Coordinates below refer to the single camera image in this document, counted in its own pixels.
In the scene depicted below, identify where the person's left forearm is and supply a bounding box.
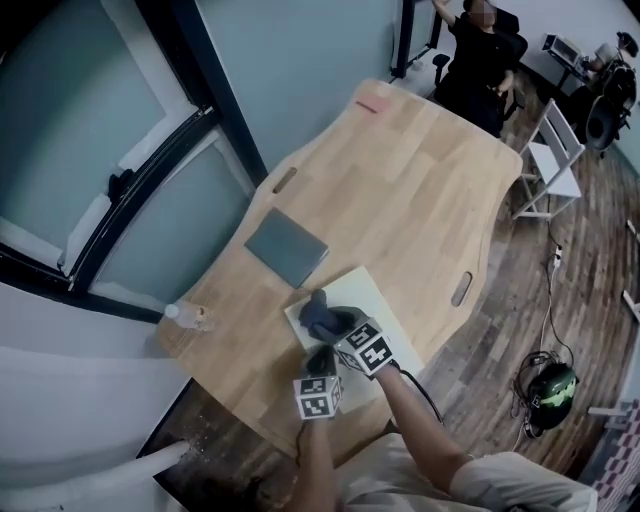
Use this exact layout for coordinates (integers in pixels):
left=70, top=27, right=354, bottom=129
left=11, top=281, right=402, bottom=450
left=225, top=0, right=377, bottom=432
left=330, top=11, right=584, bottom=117
left=294, top=417, right=346, bottom=512

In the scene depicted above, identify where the black window handle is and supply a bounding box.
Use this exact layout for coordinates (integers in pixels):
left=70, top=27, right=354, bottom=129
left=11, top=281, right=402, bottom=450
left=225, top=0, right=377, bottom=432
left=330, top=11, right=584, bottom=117
left=107, top=168, right=136, bottom=205

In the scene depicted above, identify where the green black helmet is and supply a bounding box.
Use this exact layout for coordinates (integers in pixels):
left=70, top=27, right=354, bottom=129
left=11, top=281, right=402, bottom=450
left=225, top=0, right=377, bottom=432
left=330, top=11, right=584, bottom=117
left=527, top=362, right=580, bottom=436

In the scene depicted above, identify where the person's white shirt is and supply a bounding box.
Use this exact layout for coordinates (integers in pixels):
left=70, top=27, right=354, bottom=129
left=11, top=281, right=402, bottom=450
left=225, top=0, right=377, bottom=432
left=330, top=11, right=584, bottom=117
left=334, top=432, right=599, bottom=512

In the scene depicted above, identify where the long white cable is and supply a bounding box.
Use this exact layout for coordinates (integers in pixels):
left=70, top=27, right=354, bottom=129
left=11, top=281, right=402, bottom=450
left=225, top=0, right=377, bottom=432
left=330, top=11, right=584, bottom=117
left=514, top=259, right=576, bottom=441

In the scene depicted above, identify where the black window frame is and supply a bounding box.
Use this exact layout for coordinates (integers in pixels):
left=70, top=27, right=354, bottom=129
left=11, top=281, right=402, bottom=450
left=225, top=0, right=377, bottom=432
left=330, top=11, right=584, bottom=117
left=0, top=0, right=271, bottom=321

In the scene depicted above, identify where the person's right forearm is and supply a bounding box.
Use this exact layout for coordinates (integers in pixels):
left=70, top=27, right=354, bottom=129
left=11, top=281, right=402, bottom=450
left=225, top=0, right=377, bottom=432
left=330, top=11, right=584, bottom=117
left=374, top=367, right=476, bottom=496

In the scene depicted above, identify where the white box appliance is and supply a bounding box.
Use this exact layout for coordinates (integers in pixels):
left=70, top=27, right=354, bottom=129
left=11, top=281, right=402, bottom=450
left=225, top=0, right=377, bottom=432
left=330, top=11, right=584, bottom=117
left=542, top=32, right=584, bottom=66

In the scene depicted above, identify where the pink paper slip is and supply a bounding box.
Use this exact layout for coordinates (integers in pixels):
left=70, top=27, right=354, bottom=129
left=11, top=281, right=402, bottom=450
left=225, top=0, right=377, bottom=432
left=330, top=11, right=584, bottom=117
left=355, top=94, right=391, bottom=115

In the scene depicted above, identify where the black office chair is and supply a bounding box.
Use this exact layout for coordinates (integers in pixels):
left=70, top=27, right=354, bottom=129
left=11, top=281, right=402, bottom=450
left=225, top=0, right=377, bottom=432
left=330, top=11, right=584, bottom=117
left=432, top=9, right=529, bottom=126

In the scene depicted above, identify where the white wooden chair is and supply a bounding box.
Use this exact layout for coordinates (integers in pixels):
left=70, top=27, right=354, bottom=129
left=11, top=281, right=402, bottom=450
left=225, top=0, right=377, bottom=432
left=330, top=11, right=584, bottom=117
left=512, top=97, right=586, bottom=221

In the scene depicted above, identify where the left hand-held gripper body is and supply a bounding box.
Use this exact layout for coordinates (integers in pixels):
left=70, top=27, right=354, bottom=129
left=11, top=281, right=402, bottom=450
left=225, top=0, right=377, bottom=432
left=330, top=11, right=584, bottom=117
left=293, top=373, right=346, bottom=421

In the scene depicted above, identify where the clear plastic water bottle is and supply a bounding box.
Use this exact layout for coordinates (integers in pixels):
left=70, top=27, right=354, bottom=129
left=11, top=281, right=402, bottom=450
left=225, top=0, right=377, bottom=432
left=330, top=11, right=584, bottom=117
left=163, top=302, right=217, bottom=334

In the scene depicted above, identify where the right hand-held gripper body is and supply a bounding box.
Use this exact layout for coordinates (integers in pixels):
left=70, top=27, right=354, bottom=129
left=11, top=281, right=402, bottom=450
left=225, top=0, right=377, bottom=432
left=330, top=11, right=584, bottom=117
left=324, top=319, right=394, bottom=376

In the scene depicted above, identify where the white insulated pipe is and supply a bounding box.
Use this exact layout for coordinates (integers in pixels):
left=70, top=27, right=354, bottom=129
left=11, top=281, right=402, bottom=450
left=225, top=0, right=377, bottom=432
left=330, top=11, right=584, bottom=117
left=134, top=438, right=191, bottom=481

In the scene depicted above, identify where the black glass partition frame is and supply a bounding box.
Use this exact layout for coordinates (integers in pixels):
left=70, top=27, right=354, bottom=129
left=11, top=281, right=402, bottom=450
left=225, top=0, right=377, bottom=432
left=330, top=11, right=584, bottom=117
left=389, top=0, right=444, bottom=81

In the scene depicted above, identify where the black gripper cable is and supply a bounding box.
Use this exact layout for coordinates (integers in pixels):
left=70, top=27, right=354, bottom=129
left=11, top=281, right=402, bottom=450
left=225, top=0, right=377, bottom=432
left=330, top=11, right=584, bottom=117
left=397, top=367, right=446, bottom=426

